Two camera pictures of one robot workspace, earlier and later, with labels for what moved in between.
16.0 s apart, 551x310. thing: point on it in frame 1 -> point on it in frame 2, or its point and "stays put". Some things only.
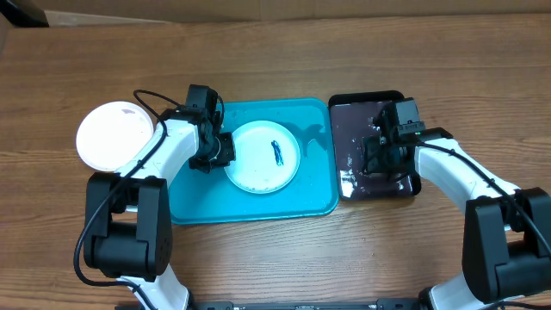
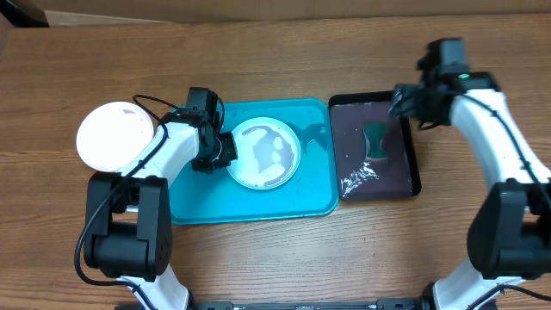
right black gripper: [374, 167] -> [405, 105]
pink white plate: [110, 134] stays put
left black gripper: [227, 154] stays put
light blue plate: [267, 156] stays put
